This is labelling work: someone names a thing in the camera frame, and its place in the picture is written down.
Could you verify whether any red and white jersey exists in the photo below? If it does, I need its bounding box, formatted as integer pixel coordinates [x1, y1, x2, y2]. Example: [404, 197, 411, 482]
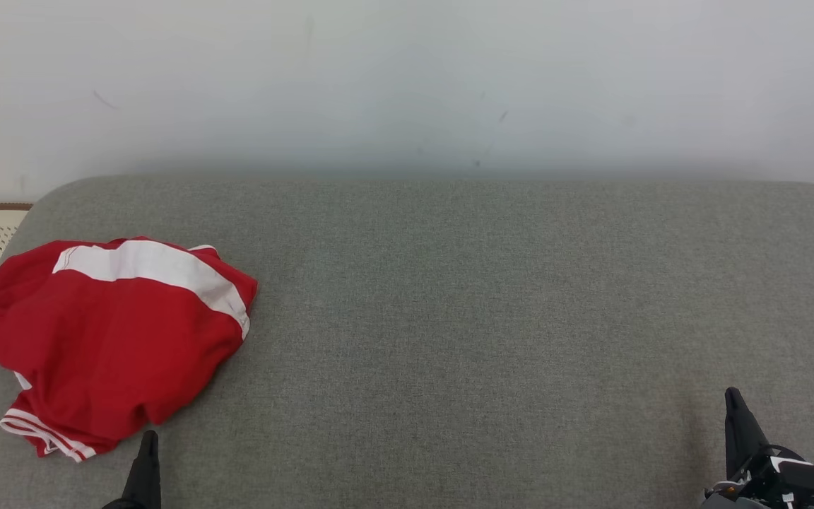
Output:
[0, 236, 259, 464]

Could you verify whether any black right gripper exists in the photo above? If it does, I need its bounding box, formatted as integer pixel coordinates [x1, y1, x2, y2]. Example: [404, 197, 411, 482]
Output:
[724, 387, 803, 509]

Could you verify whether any grey fabric sofa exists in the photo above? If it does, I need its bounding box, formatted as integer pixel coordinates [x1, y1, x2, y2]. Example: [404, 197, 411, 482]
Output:
[0, 175, 814, 509]

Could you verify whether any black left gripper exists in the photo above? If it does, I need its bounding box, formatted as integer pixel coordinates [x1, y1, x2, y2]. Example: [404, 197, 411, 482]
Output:
[102, 430, 163, 509]

